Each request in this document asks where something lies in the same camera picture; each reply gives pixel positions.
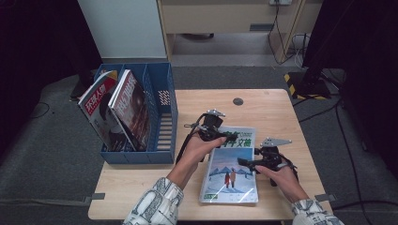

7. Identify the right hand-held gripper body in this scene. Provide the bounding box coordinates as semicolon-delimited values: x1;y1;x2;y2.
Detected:
257;137;293;173

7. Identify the black curtain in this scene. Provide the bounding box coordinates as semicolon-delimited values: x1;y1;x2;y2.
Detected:
0;0;103;158
301;0;398;173

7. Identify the white cabinet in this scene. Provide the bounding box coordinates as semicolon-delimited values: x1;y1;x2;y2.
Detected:
77;0;168;60

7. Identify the light wooden desk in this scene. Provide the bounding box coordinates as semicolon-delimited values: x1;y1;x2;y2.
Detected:
156;0;325;64

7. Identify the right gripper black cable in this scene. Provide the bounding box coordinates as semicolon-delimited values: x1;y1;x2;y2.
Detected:
283;156;300;183

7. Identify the grey tape strip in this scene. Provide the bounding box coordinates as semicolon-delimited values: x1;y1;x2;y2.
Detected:
83;192;106;205
314;193;337;203

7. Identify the person's left hand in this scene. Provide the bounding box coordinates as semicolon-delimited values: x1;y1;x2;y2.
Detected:
179;134;227;172

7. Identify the person's right hand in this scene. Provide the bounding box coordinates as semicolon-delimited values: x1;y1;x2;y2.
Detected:
254;157;303;197

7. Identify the blue plastic file rack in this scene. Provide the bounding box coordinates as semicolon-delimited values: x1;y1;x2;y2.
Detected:
93;61;179;166

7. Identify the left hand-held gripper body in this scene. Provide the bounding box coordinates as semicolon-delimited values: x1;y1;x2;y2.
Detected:
198;108;226;143

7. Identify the portrait cover magazine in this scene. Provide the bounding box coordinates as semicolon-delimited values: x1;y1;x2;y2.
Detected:
77;69;130;153

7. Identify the white cable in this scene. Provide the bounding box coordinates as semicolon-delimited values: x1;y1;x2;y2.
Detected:
290;32;312;69

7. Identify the black hanging power cable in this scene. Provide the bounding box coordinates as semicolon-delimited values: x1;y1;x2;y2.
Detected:
267;4;301;67

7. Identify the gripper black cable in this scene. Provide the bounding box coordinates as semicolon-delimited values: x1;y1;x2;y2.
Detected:
283;156;300;183
175;112;209;165

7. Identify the blue and white magazine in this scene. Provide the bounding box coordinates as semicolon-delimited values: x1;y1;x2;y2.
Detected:
199;125;260;204

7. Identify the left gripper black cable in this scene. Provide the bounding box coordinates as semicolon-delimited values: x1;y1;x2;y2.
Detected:
175;112;209;165

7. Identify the black floor cable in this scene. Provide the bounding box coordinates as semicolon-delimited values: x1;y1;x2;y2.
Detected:
331;199;398;210
298;102;342;124
31;101;51;120
335;104;366;225

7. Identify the red cover magazine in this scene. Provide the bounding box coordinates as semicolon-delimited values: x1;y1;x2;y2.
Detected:
107;68;151;153

